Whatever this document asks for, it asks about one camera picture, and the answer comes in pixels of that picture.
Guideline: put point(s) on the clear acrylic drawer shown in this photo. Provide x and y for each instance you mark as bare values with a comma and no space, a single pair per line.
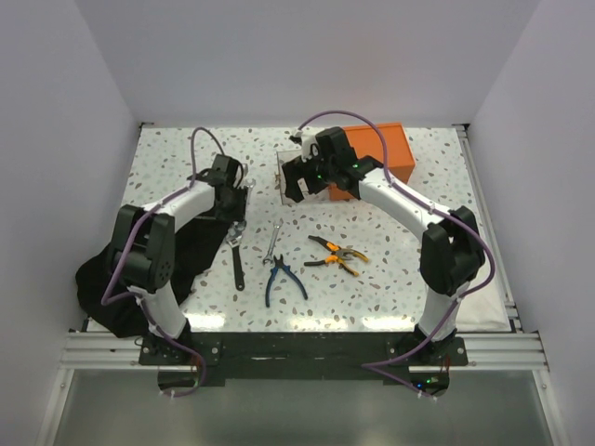
283,157

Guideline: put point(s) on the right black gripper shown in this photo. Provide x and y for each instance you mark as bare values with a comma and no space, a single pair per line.
295,171

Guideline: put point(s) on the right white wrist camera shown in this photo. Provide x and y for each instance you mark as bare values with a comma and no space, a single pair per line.
308,144

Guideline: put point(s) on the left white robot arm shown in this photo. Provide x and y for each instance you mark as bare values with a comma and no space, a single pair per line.
141,254

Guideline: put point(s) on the aluminium frame rail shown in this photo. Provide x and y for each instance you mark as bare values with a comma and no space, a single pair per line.
99,351

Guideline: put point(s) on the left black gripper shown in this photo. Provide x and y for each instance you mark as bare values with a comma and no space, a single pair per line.
239,212

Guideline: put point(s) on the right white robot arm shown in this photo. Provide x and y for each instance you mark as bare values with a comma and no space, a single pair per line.
451,251

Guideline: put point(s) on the black drawstring fabric bag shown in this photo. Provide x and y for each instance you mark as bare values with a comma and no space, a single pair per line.
197,244

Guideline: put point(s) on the black-handled adjustable wrench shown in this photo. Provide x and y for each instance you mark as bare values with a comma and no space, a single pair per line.
233,240

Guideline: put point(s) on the small silver open-end wrench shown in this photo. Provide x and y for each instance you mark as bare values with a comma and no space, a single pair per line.
268,258

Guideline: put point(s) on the orange-black long-nose pliers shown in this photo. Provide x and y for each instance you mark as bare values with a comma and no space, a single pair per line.
325,242

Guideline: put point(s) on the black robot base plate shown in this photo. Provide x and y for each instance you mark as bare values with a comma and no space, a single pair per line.
295,356

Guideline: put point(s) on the large silver combination wrench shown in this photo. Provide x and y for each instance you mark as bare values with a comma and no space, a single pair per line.
249,185

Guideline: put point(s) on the orange-black combination pliers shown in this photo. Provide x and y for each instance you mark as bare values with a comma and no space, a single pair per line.
333,260

